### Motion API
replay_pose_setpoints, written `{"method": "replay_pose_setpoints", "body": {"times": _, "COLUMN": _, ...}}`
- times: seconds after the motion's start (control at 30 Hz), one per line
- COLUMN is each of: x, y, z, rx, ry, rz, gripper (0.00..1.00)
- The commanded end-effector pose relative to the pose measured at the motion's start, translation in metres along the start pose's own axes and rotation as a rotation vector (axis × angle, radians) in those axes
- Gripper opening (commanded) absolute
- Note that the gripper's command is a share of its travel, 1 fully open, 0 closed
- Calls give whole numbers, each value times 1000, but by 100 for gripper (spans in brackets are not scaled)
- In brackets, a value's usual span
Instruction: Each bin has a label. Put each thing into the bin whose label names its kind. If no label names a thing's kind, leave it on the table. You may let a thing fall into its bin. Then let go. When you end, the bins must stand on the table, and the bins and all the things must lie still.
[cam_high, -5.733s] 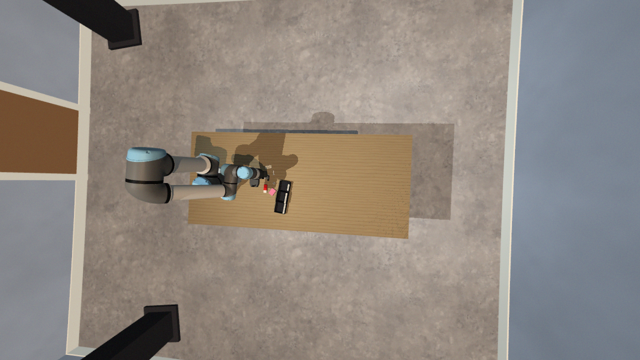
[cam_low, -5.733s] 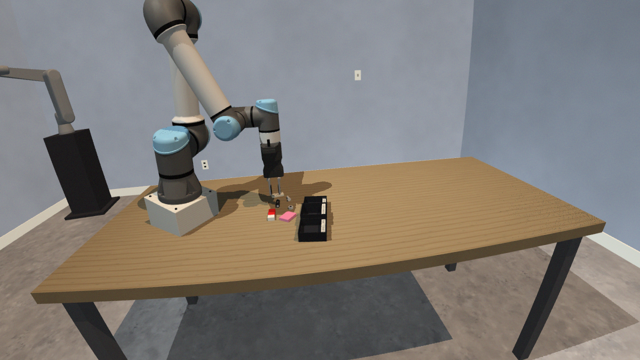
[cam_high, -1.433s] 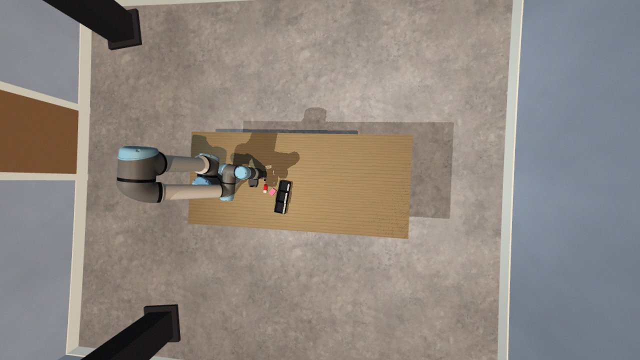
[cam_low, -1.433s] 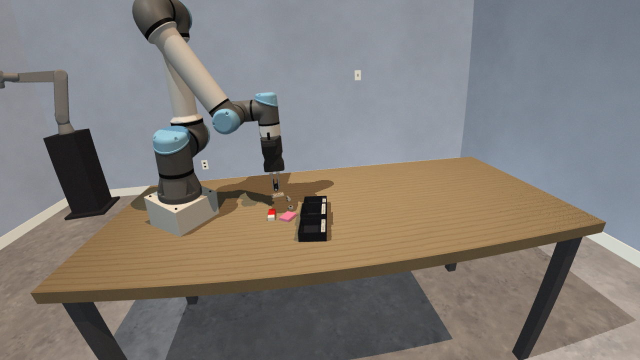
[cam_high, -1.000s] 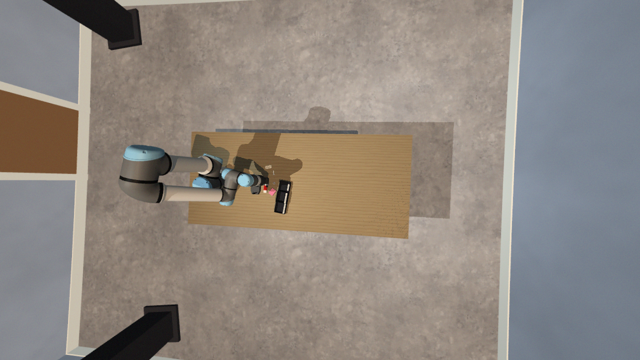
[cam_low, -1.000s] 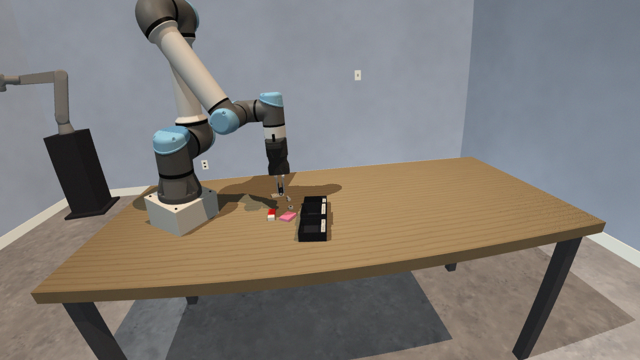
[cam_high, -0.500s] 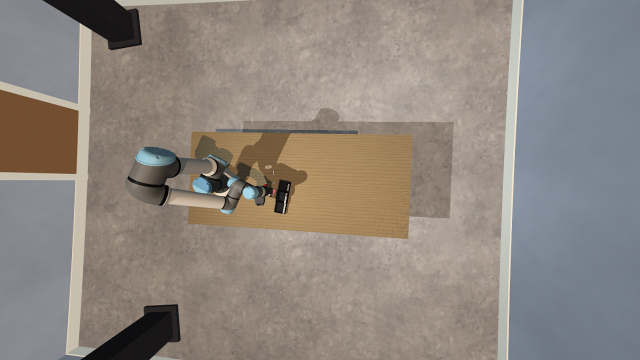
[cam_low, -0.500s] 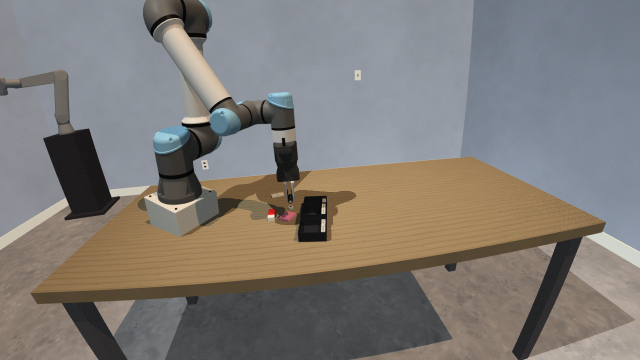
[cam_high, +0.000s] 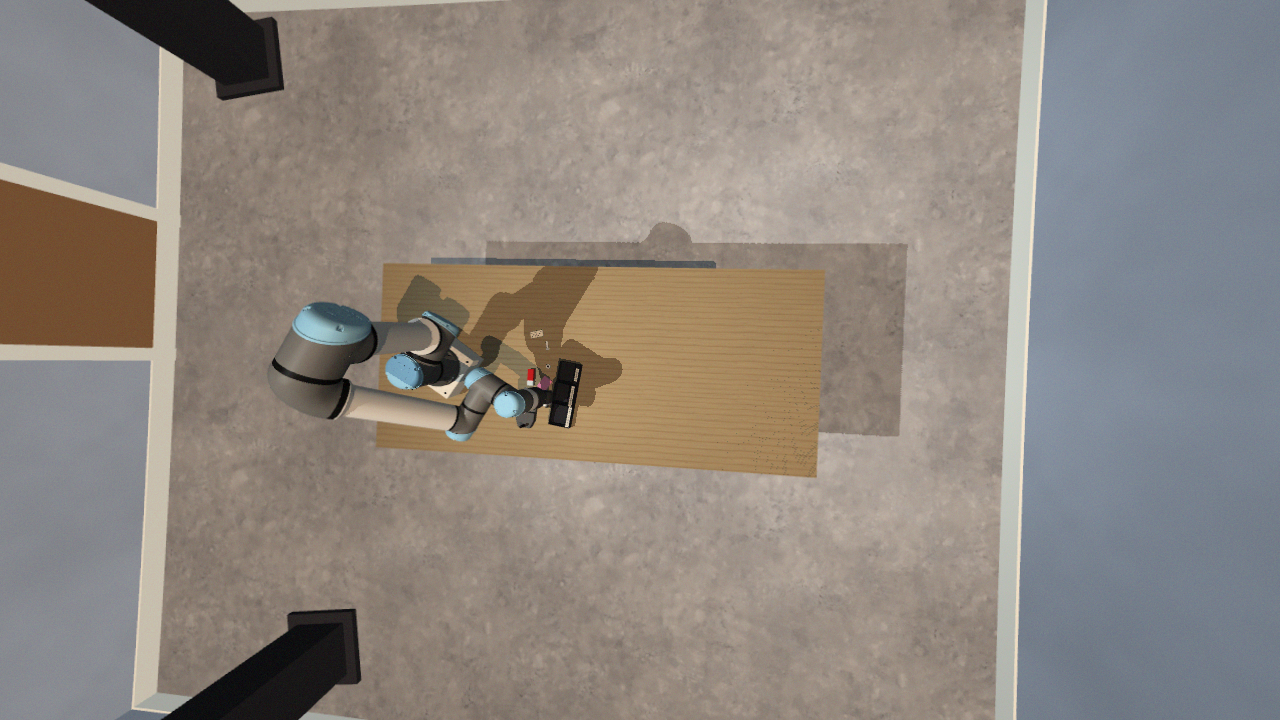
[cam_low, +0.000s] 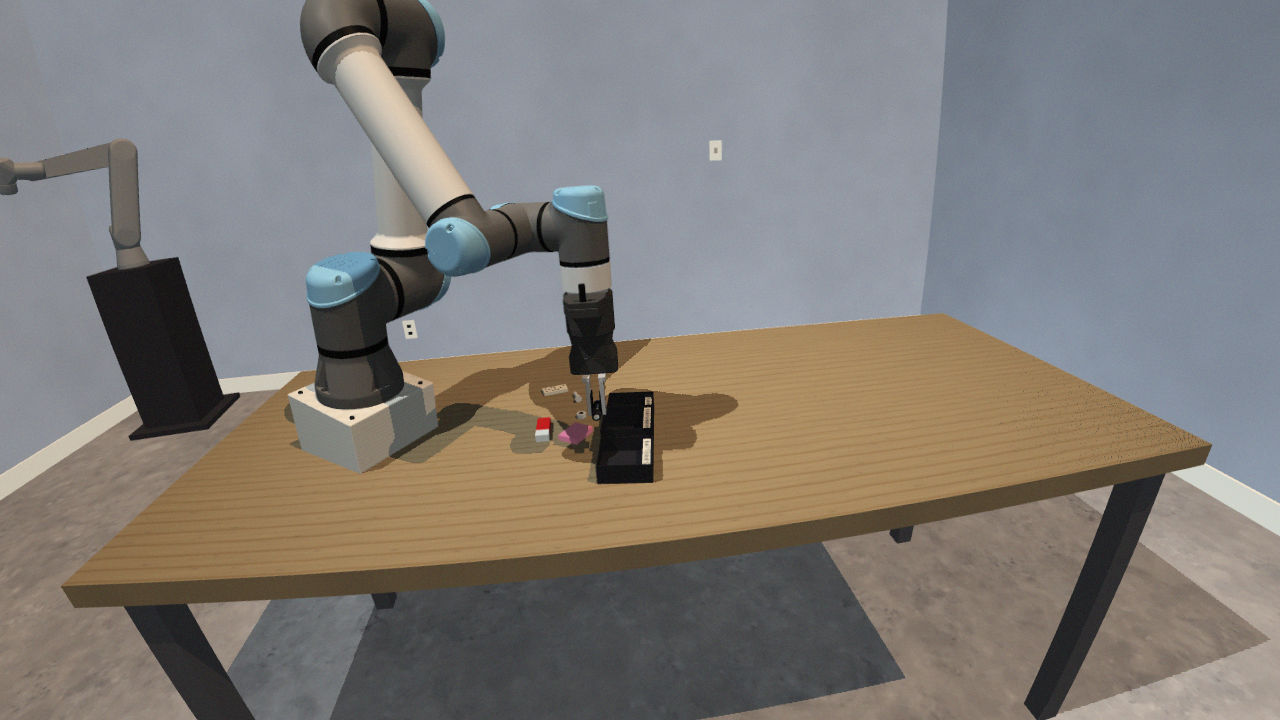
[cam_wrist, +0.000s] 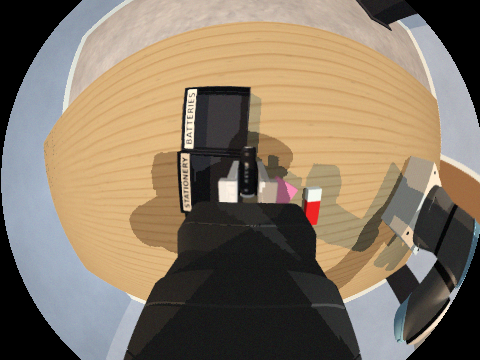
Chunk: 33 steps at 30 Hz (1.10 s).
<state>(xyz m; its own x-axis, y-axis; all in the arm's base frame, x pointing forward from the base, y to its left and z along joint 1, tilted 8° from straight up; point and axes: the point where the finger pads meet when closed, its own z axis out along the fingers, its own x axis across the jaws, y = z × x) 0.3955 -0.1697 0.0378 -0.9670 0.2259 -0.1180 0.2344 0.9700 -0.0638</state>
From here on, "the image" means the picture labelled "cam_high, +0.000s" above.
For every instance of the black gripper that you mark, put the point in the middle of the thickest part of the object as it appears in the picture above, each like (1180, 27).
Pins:
(540, 397)

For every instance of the black rack of three labelled bins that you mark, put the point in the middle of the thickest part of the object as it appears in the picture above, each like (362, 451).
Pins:
(565, 394)

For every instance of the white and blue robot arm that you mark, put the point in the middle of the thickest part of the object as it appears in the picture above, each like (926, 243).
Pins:
(322, 344)

